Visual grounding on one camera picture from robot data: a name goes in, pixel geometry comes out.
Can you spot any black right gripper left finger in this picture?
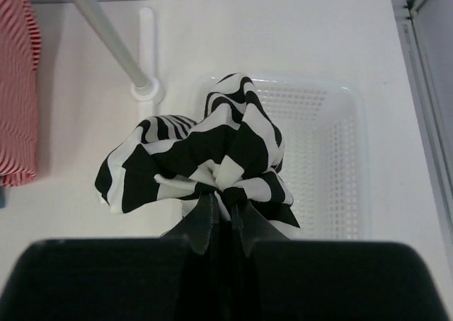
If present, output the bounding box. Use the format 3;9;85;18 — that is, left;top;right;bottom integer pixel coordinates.
1;194;217;320

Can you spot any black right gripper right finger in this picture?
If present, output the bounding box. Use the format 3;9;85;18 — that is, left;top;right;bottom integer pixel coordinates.
231;202;448;320

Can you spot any black white striped tank top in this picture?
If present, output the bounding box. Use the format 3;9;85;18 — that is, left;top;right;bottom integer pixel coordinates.
94;73;299;234

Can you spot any red white striped tank top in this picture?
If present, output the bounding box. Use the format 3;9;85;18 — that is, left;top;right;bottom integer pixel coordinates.
1;0;42;187

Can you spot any blue tank top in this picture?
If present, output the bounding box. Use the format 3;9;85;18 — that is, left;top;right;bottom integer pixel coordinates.
0;187;6;209

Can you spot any white plastic mesh basket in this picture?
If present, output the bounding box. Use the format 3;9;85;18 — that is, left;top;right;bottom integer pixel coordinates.
180;71;372;243

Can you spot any silver and white clothes rack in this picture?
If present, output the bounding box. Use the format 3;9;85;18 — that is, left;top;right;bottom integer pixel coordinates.
72;0;165;105

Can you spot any aluminium frame post right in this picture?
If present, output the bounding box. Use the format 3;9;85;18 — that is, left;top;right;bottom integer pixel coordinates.
391;0;453;230

